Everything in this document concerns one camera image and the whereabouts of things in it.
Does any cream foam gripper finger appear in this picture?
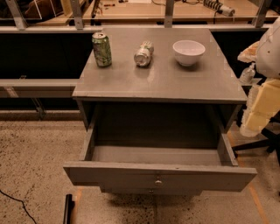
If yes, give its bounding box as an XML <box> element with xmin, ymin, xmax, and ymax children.
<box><xmin>240</xmin><ymin>79</ymin><xmax>280</xmax><ymax>137</ymax></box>

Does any green soda can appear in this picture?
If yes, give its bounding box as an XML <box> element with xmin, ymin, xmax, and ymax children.
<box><xmin>92</xmin><ymin>31</ymin><xmax>112</xmax><ymax>67</ymax></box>

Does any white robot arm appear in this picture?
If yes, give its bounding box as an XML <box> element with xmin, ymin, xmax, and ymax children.
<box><xmin>237</xmin><ymin>17</ymin><xmax>280</xmax><ymax>137</ymax></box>

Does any silver can lying down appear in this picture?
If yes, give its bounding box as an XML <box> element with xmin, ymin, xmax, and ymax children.
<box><xmin>134</xmin><ymin>41</ymin><xmax>154</xmax><ymax>67</ymax></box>

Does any metal drawer knob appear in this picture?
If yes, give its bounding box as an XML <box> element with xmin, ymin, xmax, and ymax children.
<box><xmin>154</xmin><ymin>179</ymin><xmax>163</xmax><ymax>186</ymax></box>

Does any open top drawer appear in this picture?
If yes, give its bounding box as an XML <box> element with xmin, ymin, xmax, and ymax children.
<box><xmin>64</xmin><ymin>122</ymin><xmax>256</xmax><ymax>194</ymax></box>

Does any clear pump bottle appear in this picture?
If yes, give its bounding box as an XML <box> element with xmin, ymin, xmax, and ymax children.
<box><xmin>239</xmin><ymin>62</ymin><xmax>256</xmax><ymax>84</ymax></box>

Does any black office chair base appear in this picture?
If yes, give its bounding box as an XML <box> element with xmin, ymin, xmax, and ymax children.
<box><xmin>232</xmin><ymin>116</ymin><xmax>280</xmax><ymax>165</ymax></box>

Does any white bowl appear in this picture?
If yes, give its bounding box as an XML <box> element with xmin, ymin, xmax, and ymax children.
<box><xmin>172</xmin><ymin>40</ymin><xmax>206</xmax><ymax>67</ymax></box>

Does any white power strip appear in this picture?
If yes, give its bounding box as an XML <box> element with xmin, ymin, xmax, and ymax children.
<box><xmin>203</xmin><ymin>0</ymin><xmax>235</xmax><ymax>17</ymax></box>

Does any grey wooden cabinet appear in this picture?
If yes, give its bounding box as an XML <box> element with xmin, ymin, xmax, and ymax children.
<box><xmin>73</xmin><ymin>28</ymin><xmax>247</xmax><ymax>132</ymax></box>

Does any black bar on floor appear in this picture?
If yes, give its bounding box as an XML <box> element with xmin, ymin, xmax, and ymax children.
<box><xmin>63</xmin><ymin>194</ymin><xmax>74</xmax><ymax>224</ymax></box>

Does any black floor cable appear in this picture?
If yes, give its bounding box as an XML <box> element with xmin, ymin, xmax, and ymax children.
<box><xmin>0</xmin><ymin>189</ymin><xmax>39</xmax><ymax>224</ymax></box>

